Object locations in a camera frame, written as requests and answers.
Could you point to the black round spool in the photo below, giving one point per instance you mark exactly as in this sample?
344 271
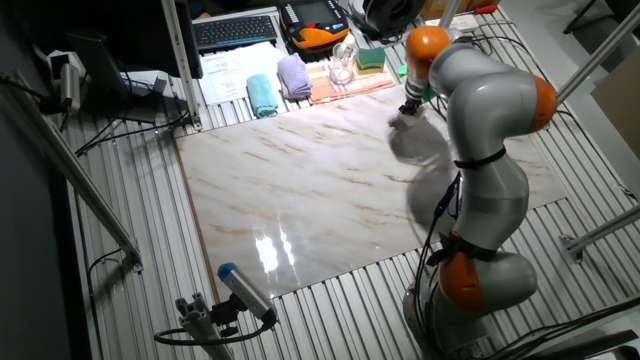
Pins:
392 14

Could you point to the long slanted aluminium beam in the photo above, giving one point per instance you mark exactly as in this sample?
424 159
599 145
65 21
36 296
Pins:
75 175

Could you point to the brown cardboard box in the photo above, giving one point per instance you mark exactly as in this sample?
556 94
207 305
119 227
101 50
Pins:
620 110

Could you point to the short aluminium profile stub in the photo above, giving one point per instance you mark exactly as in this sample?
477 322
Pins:
200 325

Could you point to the orange cloth mat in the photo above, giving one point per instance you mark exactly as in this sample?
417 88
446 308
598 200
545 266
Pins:
325 90

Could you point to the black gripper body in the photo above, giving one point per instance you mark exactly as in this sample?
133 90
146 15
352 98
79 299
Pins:
410 106

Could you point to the clear glass cup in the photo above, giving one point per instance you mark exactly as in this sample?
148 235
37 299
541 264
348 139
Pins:
342 70

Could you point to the silver camera on white mount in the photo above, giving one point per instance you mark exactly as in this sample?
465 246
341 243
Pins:
70 85

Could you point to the slanted aluminium frame beam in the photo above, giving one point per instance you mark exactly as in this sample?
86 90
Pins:
600 55

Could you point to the low aluminium frame beam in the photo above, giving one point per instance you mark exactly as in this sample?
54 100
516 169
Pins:
605 230

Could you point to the white power strip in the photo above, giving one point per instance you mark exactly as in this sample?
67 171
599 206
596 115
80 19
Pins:
465 21

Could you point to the silver camera with blue cap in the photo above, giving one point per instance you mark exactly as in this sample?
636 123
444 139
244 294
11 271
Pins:
245 290

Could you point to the white rectangular sponge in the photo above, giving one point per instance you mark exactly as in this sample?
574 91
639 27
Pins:
405 120

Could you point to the white paper sheet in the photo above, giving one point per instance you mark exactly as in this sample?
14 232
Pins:
225 70

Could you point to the teal rolled towel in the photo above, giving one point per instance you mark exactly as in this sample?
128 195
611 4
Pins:
261 95

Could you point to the black computer keyboard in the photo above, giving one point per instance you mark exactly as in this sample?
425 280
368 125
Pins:
235 31

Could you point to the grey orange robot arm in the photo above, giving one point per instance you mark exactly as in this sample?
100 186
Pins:
490 150

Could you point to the orange black teach pendant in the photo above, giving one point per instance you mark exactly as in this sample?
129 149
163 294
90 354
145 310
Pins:
312 30

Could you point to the grey monitor stand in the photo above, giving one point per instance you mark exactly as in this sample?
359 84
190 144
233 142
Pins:
97 65

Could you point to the black office chair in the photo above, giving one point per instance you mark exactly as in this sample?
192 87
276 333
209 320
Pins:
625 7

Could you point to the green yellow sponge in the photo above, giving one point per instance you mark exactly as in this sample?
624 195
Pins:
371 60

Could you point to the black camera clamp bracket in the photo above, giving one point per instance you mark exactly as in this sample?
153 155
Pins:
225 315

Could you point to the upright aluminium profile post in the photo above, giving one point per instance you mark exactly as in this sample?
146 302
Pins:
180 60

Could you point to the black flat bar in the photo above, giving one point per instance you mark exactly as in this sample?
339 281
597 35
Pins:
585 345

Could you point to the thin aluminium frame post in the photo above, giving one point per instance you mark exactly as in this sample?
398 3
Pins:
449 12

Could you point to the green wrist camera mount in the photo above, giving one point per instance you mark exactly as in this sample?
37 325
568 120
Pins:
428 94

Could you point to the purple folded cloth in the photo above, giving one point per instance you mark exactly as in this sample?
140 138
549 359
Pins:
294 75

